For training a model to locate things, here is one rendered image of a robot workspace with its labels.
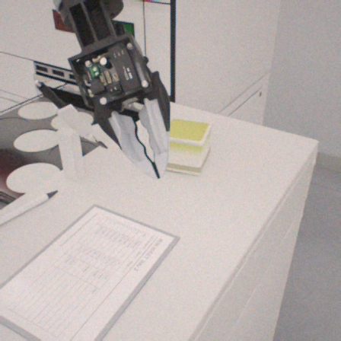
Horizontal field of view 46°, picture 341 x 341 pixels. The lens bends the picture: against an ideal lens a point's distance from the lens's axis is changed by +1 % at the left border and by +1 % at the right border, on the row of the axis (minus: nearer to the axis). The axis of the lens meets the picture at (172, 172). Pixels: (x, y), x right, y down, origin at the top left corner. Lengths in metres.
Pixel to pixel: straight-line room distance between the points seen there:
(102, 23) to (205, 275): 0.31
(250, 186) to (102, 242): 0.26
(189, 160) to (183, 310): 0.27
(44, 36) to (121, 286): 0.80
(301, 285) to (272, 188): 1.20
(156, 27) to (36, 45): 0.40
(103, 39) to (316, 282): 1.58
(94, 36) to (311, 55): 1.99
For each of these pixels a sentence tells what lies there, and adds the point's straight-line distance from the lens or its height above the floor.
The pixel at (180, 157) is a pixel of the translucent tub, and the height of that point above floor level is 1.00.
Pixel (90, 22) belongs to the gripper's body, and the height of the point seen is 1.24.
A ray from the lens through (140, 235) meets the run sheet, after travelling 0.55.
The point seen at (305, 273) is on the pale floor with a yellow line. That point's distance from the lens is 1.88.
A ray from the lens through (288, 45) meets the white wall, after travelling 2.38.
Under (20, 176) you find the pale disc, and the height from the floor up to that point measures 0.90.
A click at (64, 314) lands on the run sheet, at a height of 0.97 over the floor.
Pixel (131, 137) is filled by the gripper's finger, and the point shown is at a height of 1.12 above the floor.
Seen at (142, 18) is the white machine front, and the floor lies 1.14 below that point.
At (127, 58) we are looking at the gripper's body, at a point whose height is 1.21.
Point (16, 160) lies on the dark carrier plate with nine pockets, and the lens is 0.89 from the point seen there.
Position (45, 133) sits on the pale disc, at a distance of 0.97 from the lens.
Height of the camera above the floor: 1.35
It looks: 34 degrees down
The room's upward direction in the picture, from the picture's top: straight up
